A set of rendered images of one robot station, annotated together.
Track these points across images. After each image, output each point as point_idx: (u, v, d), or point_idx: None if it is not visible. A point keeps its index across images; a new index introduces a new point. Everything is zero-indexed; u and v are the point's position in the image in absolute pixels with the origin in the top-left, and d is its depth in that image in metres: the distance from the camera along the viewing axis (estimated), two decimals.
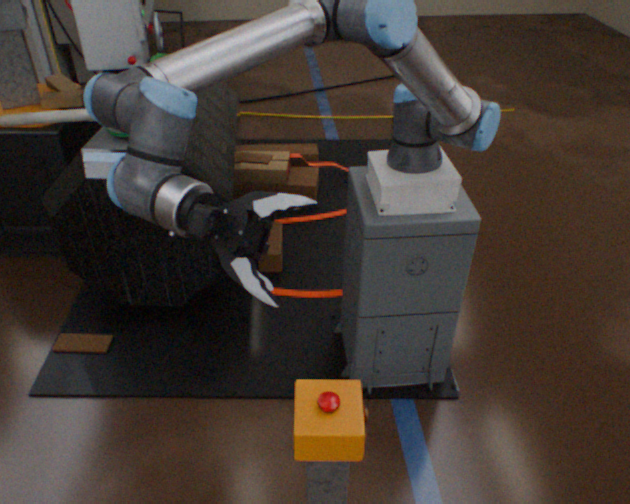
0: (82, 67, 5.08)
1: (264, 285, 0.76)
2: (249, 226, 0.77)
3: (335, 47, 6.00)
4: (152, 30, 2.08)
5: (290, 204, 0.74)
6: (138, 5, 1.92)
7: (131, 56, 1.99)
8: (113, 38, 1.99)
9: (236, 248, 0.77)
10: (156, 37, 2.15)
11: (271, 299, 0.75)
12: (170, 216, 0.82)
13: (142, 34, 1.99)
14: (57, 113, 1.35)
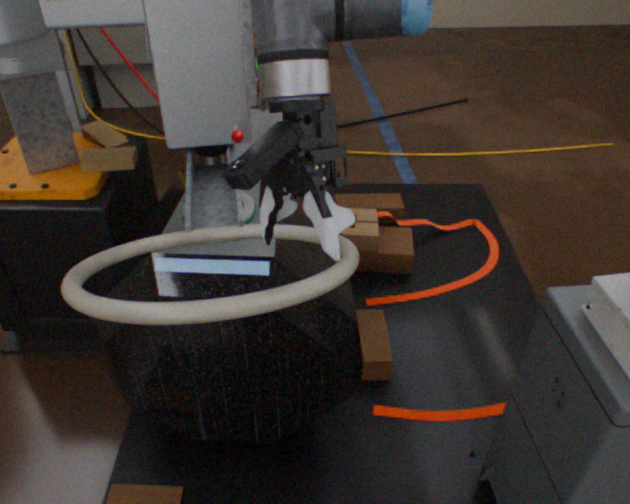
0: (106, 91, 4.42)
1: (272, 225, 0.77)
2: (293, 196, 0.70)
3: (387, 65, 5.35)
4: None
5: (320, 238, 0.68)
6: (252, 55, 1.27)
7: (237, 131, 1.33)
8: (210, 102, 1.33)
9: (274, 189, 0.73)
10: None
11: (265, 240, 0.79)
12: (260, 94, 0.68)
13: (254, 97, 1.33)
14: (190, 311, 0.70)
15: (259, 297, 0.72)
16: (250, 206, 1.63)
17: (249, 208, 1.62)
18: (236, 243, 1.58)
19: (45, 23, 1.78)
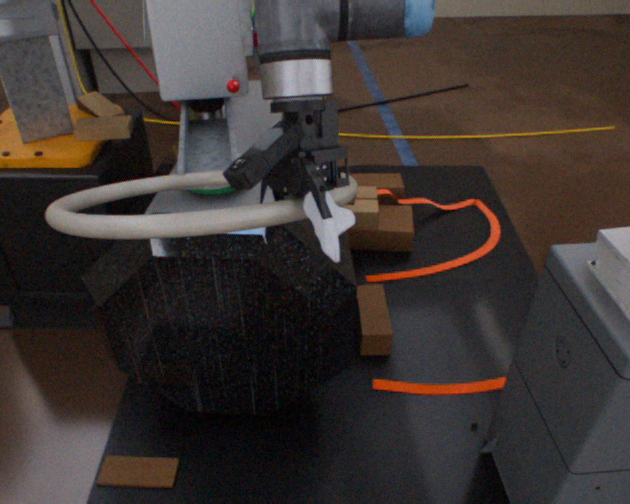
0: (104, 76, 4.38)
1: (272, 225, 0.77)
2: (293, 196, 0.70)
3: (387, 52, 5.31)
4: (258, 40, 1.38)
5: (320, 239, 0.68)
6: (248, 0, 1.23)
7: (233, 80, 1.29)
8: (204, 51, 1.29)
9: (275, 189, 0.73)
10: (258, 50, 1.46)
11: (265, 239, 0.79)
12: (262, 93, 0.68)
13: (250, 46, 1.29)
14: (178, 222, 0.66)
15: (251, 209, 0.68)
16: None
17: None
18: (232, 203, 1.54)
19: None
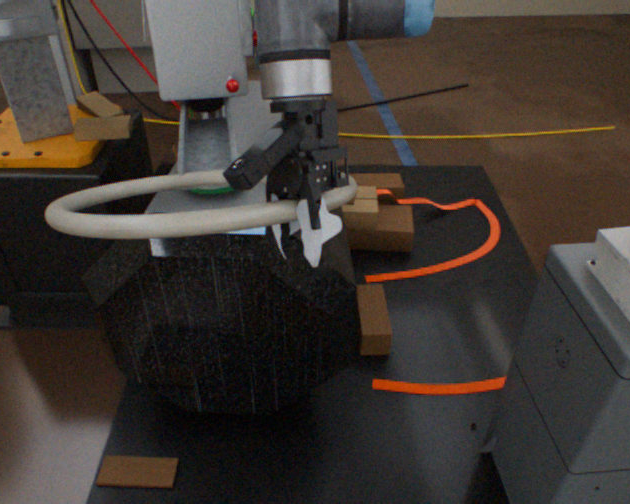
0: (104, 76, 4.38)
1: (286, 235, 0.75)
2: (293, 196, 0.70)
3: (387, 52, 5.31)
4: (257, 39, 1.38)
5: (304, 245, 0.71)
6: (247, 0, 1.23)
7: (232, 80, 1.29)
8: (204, 51, 1.29)
9: (275, 189, 0.73)
10: (257, 49, 1.46)
11: (283, 253, 0.76)
12: (262, 93, 0.68)
13: (249, 46, 1.29)
14: (178, 221, 0.66)
15: (251, 209, 0.68)
16: None
17: None
18: (232, 203, 1.54)
19: None
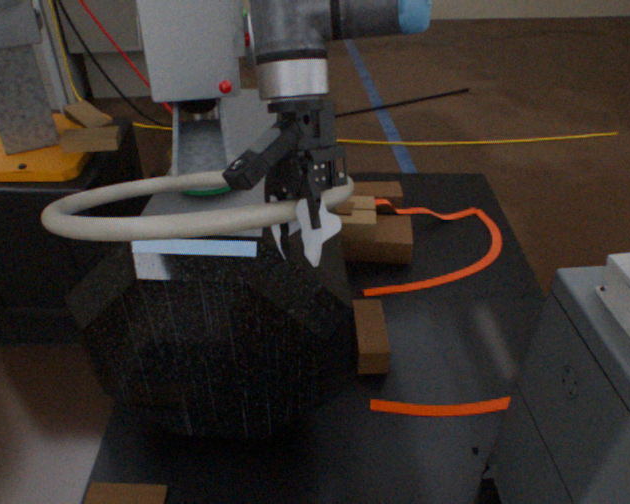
0: (98, 80, 4.31)
1: (286, 235, 0.75)
2: (292, 196, 0.70)
3: (386, 55, 5.23)
4: (249, 40, 1.38)
5: (305, 244, 0.71)
6: (239, 1, 1.23)
7: (225, 81, 1.29)
8: (196, 52, 1.29)
9: (274, 190, 0.73)
10: (249, 50, 1.45)
11: (283, 253, 0.76)
12: (259, 94, 0.68)
13: (241, 46, 1.29)
14: (178, 223, 0.66)
15: (250, 210, 0.68)
16: None
17: None
18: None
19: None
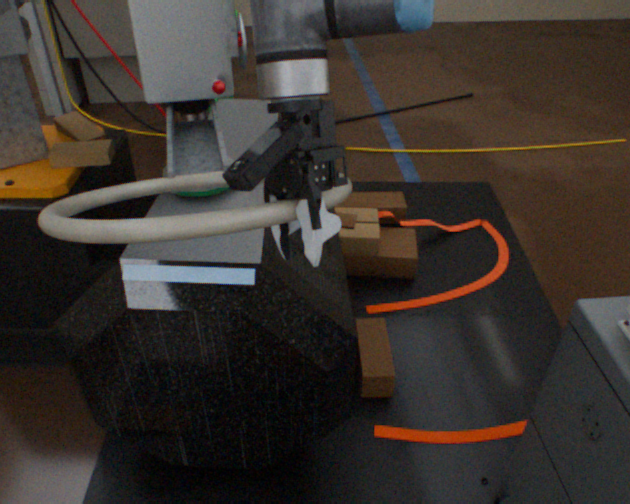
0: (94, 85, 4.22)
1: (286, 235, 0.75)
2: (293, 196, 0.70)
3: (388, 59, 5.14)
4: (241, 40, 1.38)
5: (305, 244, 0.71)
6: (232, 1, 1.23)
7: (218, 82, 1.28)
8: (189, 53, 1.28)
9: (273, 190, 0.72)
10: (241, 50, 1.45)
11: (282, 253, 0.76)
12: (259, 94, 0.68)
13: (234, 47, 1.29)
14: (178, 224, 0.65)
15: (251, 210, 0.68)
16: (166, 169, 1.58)
17: None
18: (218, 247, 1.38)
19: None
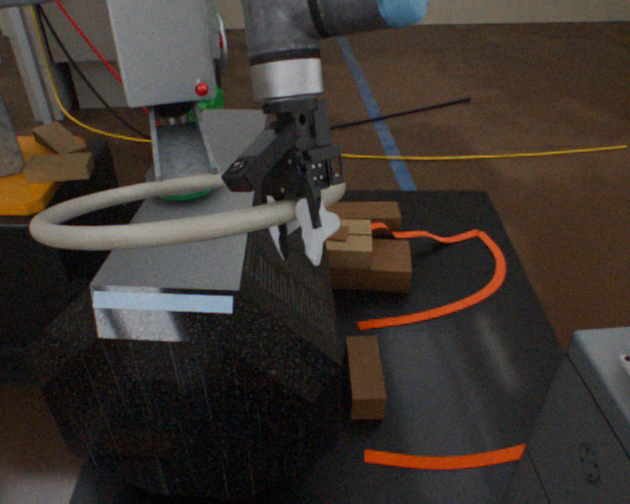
0: (85, 90, 4.14)
1: (284, 236, 0.75)
2: (291, 196, 0.70)
3: (384, 62, 5.07)
4: (222, 42, 1.37)
5: (306, 244, 0.71)
6: (213, 2, 1.22)
7: (201, 84, 1.28)
8: (170, 55, 1.27)
9: (271, 191, 0.72)
10: (222, 52, 1.44)
11: (282, 254, 0.76)
12: (254, 95, 0.68)
13: (216, 48, 1.28)
14: (179, 228, 0.65)
15: (251, 211, 0.67)
16: (148, 173, 1.56)
17: (150, 171, 1.57)
18: (194, 273, 1.30)
19: None
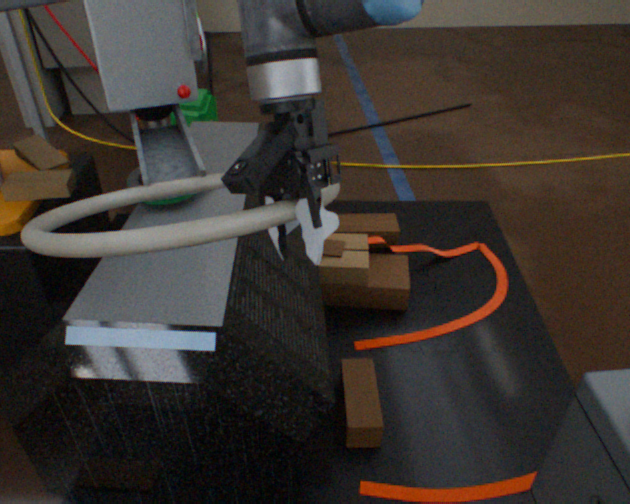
0: (76, 96, 4.05)
1: (283, 236, 0.75)
2: (291, 196, 0.70)
3: (383, 66, 4.98)
4: (202, 43, 1.36)
5: (306, 244, 0.71)
6: (193, 4, 1.21)
7: (183, 86, 1.26)
8: (151, 58, 1.26)
9: (270, 191, 0.72)
10: (201, 53, 1.43)
11: (281, 254, 0.76)
12: (252, 95, 0.67)
13: (197, 50, 1.27)
14: (181, 232, 0.64)
15: (252, 213, 0.67)
16: (130, 178, 1.54)
17: (131, 176, 1.55)
18: (175, 306, 1.21)
19: None
